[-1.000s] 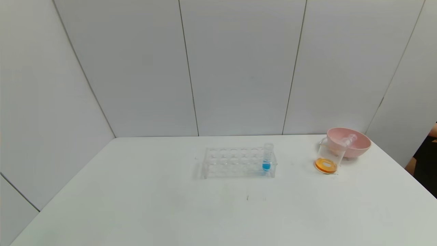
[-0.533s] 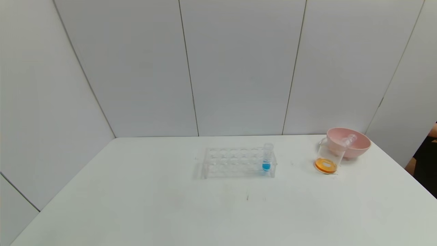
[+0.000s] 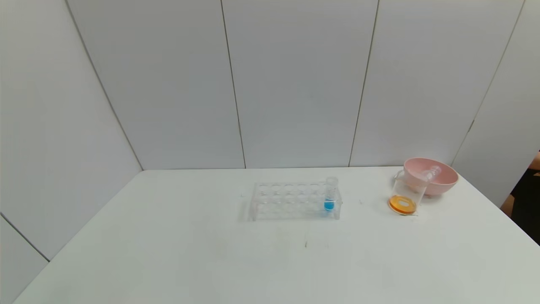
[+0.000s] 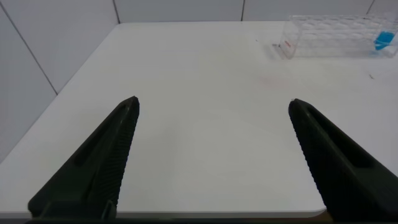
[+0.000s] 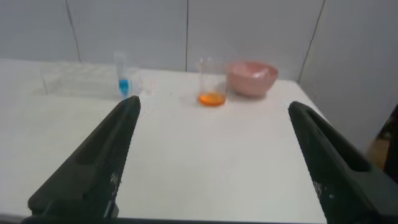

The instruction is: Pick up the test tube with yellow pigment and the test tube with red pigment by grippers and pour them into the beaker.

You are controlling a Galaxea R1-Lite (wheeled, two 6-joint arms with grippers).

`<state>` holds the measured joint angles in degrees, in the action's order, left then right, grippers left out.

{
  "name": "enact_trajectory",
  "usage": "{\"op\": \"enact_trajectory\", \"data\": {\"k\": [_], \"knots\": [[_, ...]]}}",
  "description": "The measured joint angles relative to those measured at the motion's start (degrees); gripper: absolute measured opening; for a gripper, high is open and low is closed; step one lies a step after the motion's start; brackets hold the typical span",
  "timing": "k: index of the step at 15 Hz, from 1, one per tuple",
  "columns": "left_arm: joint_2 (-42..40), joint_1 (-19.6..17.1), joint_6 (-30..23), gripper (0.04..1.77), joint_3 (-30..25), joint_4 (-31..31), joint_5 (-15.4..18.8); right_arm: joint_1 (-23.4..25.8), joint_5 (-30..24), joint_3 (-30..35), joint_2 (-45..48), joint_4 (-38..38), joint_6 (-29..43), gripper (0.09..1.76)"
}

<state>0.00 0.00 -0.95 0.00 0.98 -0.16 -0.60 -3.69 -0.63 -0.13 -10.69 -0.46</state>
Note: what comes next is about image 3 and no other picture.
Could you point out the test tube with red pigment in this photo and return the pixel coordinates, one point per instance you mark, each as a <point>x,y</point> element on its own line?
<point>432,172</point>

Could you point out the clear acrylic test tube rack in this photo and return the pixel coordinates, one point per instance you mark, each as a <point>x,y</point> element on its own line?
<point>291,214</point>

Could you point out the test tube with blue pigment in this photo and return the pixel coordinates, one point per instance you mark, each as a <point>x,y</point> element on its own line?
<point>329,205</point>

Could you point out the clear glass beaker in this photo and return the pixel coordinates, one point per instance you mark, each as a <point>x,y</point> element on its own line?
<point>404,204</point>

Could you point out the pink bowl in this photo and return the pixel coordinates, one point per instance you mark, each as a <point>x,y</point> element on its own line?
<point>445,179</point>

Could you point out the dark background object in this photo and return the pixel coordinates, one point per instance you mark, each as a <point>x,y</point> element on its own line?
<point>527,202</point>

